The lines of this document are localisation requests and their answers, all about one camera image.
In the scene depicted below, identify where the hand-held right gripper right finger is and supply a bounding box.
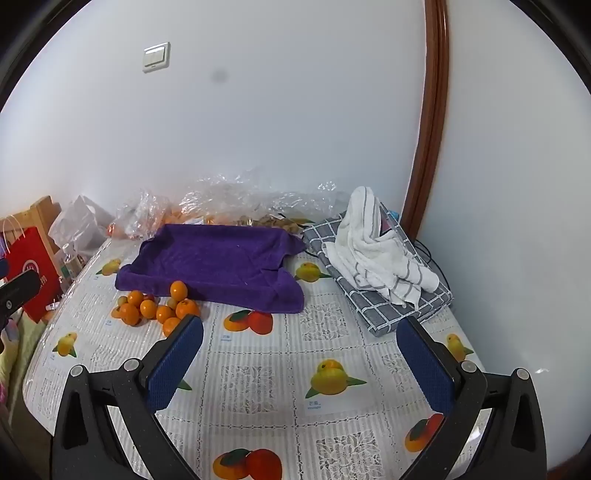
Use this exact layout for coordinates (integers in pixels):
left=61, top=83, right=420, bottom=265
left=396, top=316, right=548, bottom=480

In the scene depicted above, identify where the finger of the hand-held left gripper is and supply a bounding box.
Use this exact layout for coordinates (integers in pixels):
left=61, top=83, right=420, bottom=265
left=0, top=269, right=40, bottom=324

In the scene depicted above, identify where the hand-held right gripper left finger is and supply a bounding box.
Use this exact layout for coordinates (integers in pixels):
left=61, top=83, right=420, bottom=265
left=52, top=314, right=205, bottom=480

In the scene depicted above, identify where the pile of small mandarins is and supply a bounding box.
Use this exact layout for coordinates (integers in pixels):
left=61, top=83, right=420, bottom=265
left=111, top=280, right=202, bottom=337

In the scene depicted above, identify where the purple towel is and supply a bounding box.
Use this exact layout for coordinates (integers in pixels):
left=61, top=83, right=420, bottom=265
left=115, top=224, right=308, bottom=315

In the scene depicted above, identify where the red paper bag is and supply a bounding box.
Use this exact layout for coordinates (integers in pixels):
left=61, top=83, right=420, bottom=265
left=4, top=217, right=63, bottom=324

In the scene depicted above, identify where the clear water bottle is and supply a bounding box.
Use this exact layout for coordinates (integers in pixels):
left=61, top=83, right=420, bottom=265
left=60, top=244, right=85, bottom=282

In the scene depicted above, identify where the grey checked folded cloth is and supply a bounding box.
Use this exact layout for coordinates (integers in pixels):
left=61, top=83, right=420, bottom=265
left=302, top=210, right=453, bottom=339

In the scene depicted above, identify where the green patterned cloth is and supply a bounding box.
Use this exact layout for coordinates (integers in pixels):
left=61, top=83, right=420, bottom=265
left=0, top=309, right=47, bottom=411

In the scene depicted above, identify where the wooden furniture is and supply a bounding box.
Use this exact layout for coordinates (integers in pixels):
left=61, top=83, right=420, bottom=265
left=9, top=195, right=63, bottom=259

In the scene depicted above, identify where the white plastic bag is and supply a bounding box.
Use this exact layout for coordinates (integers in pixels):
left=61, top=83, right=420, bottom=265
left=48, top=195, right=116, bottom=259

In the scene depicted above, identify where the fruit-print tablecloth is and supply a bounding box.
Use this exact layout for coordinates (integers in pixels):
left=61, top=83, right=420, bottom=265
left=22, top=231, right=490, bottom=480

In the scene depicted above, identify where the white striped towel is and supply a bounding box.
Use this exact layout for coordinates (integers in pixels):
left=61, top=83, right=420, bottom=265
left=322, top=186, right=440, bottom=309

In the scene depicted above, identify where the clear plastic bag with oranges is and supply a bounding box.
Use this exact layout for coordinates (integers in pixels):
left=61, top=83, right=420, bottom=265
left=111, top=189, right=174, bottom=241

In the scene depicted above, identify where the bag of peanuts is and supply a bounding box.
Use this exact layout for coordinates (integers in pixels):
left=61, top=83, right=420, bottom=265
left=235, top=212, right=315, bottom=234

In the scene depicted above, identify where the large clear plastic bag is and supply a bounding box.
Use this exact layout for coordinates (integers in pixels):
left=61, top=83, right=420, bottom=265
left=178, top=168, right=352, bottom=229

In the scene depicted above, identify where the black cable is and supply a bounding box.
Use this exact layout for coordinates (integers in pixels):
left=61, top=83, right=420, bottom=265
left=413, top=239, right=458, bottom=305

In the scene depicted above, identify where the brown wooden door frame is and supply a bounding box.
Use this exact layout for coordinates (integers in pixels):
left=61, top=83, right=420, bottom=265
left=399, top=0, right=451, bottom=241

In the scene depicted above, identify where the white light switch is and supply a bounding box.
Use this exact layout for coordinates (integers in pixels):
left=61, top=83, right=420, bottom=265
left=141, top=42, right=171, bottom=73

